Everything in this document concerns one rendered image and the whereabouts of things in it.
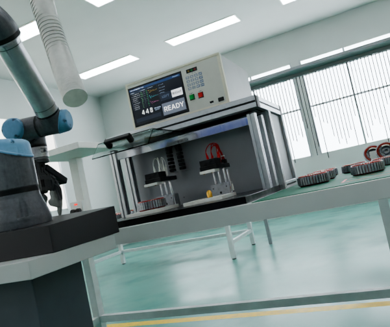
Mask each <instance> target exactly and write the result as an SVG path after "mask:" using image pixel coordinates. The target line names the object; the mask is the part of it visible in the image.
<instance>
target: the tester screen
mask: <svg viewBox="0 0 390 327"><path fill-rule="evenodd" d="M180 87H182V83H181V79H180V73H179V74H176V75H173V76H171V77H167V78H165V79H162V80H158V81H156V82H152V83H150V84H147V85H144V86H141V87H139V88H135V89H133V90H130V91H129V92H130V98H131V102H132V107H133V111H134V117H135V120H137V119H139V118H142V117H146V116H148V115H152V114H156V113H158V112H161V116H159V117H155V118H152V119H148V120H146V121H142V122H139V123H137V121H136V126H137V125H140V124H143V123H147V122H149V121H154V120H156V119H160V118H163V117H167V116H169V115H173V114H177V113H180V112H183V111H186V110H188V109H185V110H181V111H179V112H175V113H172V114H169V115H164V113H163V110H162V104H164V103H167V102H169V101H173V100H176V99H179V98H182V97H184V92H183V94H182V95H179V96H176V97H172V98H170V99H166V100H164V101H161V99H160V94H161V93H165V92H167V91H171V90H174V89H177V88H180ZM182 91H183V88H182ZM150 107H153V109H154V112H153V113H150V114H147V115H141V110H144V109H146V108H150Z"/></svg>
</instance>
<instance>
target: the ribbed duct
mask: <svg viewBox="0 0 390 327"><path fill-rule="evenodd" d="M29 1H30V6H31V9H32V13H33V15H34V18H35V20H36V24H37V27H38V30H39V33H40V36H41V39H42V42H43V46H44V47H45V52H46V54H47V57H48V60H49V63H50V65H51V69H52V72H53V75H54V78H55V81H56V84H57V86H58V89H59V92H60V95H61V98H62V100H63V103H64V104H65V105H66V106H68V107H71V108H75V107H79V106H81V105H83V104H84V103H85V102H86V101H87V99H88V94H87V92H86V89H85V87H84V85H83V82H82V80H81V77H80V75H79V72H78V70H77V67H76V65H75V63H74V59H73V57H72V54H71V51H70V49H69V45H68V42H67V39H66V36H65V34H64V30H63V28H62V25H61V22H60V19H59V17H58V13H57V11H56V7H55V2H54V0H29Z"/></svg>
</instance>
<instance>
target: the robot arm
mask: <svg viewBox="0 0 390 327"><path fill-rule="evenodd" d="M20 36H21V31H20V29H19V27H18V26H17V24H16V22H15V21H14V20H13V19H12V17H11V16H10V15H9V14H8V13H7V12H6V11H5V10H4V9H3V8H2V7H1V6H0V57H1V60H2V61H3V63H4V64H5V66H6V68H7V69H8V71H9V72H10V74H11V75H12V77H13V79H14V80H15V82H16V84H17V85H18V87H19V89H20V90H21V92H22V94H23V95H24V97H25V98H26V100H27V102H28V103H29V105H30V107H31V108H32V110H33V112H34V113H35V116H32V117H26V118H23V119H18V118H9V119H7V120H5V121H4V123H3V124H2V127H1V132H2V134H3V136H4V137H5V138H6V139H0V233H1V232H8V231H12V230H17V229H21V228H26V227H30V226H34V225H37V224H42V223H46V222H49V221H52V220H53V217H52V213H51V211H50V209H49V207H48V205H47V201H48V203H49V205H50V206H54V207H57V212H58V214H59V215H61V214H62V199H63V197H62V188H61V187H60V185H62V184H66V183H67V177H65V176H64V175H62V174H61V173H59V172H58V171H57V170H56V169H54V168H52V167H51V166H50V165H48V164H47V163H49V162H50V161H49V158H48V157H49V152H48V148H47V142H46V136H50V135H54V134H61V133H64V132H67V131H70V130H71V129H72V128H73V118H72V116H71V113H70V112H69V111H68V110H66V109H61V110H60V109H59V107H58V106H57V104H56V102H55V100H54V99H53V96H52V95H51V93H50V91H49V90H48V88H47V86H46V84H45V82H44V81H43V78H42V77H41V75H40V73H39V71H38V70H37V68H36V66H35V64H34V62H33V61H32V58H31V57H30V55H29V53H28V52H27V50H26V48H25V46H24V44H23V42H22V41H21V39H20ZM48 191H50V192H49V194H50V197H51V198H50V199H49V200H48V196H47V195H46V194H45V193H48Z"/></svg>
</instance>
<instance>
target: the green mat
mask: <svg viewBox="0 0 390 327"><path fill-rule="evenodd" d="M382 172H383V173H382ZM375 173H376V174H375ZM375 173H369V174H366V175H359V176H353V175H351V173H345V174H344V173H343V174H339V175H336V177H335V178H333V179H330V180H329V181H328V182H325V183H321V184H316V185H315V184H314V185H311V186H305V187H300V186H298V184H296V185H294V186H291V187H289V188H286V189H283V190H282V191H279V192H276V193H273V194H272V195H269V196H266V197H264V198H262V199H259V200H256V201H254V202H261V201H265V200H271V199H277V198H281V197H288V196H292V195H298V194H302V193H308V192H312V191H319V190H322V189H328V188H335V187H339V186H345V185H349V184H355V183H359V182H366V181H370V180H376V179H380V178H386V177H390V165H385V169H384V170H383V171H378V172H375ZM388 173H389V174H388ZM372 174H373V175H372ZM385 174H386V175H385ZM368 177H369V178H368ZM346 179H347V180H346ZM358 179H359V180H358ZM344 180H346V181H345V182H343V183H342V181H344ZM348 181H349V182H348ZM254 202H252V203H254Z"/></svg>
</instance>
